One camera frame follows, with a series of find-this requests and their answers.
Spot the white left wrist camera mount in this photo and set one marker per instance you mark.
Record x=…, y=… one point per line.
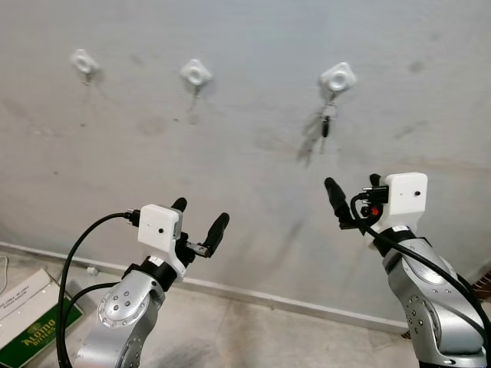
x=157, y=228

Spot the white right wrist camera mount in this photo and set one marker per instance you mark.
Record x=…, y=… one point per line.
x=406, y=195

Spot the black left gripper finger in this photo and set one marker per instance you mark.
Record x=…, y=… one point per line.
x=217, y=229
x=178, y=204

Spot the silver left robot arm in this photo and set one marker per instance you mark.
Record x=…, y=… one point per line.
x=126, y=308

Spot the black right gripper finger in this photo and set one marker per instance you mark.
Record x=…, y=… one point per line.
x=335, y=198
x=375, y=179

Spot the white and green cardboard box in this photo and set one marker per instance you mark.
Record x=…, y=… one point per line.
x=31, y=337

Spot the white adhesive wall hook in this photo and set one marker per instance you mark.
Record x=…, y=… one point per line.
x=83, y=60
x=196, y=73
x=337, y=77

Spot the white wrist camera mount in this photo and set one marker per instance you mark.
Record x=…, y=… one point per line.
x=406, y=195
x=157, y=228

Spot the white baseboard strip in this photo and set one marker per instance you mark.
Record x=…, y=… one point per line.
x=230, y=290

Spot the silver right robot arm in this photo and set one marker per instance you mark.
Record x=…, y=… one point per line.
x=430, y=307

